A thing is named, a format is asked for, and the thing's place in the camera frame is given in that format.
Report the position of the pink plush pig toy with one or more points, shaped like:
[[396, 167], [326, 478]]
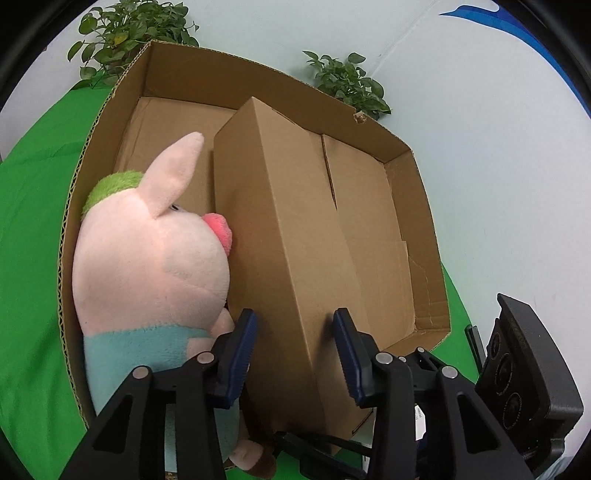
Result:
[[152, 267]]

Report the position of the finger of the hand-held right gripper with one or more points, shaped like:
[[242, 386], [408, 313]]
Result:
[[323, 454]]

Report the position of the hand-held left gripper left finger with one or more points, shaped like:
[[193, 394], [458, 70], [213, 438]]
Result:
[[240, 357]]

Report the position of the long cardboard box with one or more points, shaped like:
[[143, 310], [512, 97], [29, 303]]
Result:
[[277, 221]]

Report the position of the green potted plant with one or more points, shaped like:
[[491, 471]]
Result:
[[346, 83], [124, 32]]

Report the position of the green table cloth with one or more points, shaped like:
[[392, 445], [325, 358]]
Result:
[[32, 230]]

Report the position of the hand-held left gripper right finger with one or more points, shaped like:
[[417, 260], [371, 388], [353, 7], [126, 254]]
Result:
[[351, 362]]

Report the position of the large cardboard box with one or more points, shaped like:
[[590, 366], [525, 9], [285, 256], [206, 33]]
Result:
[[277, 87]]

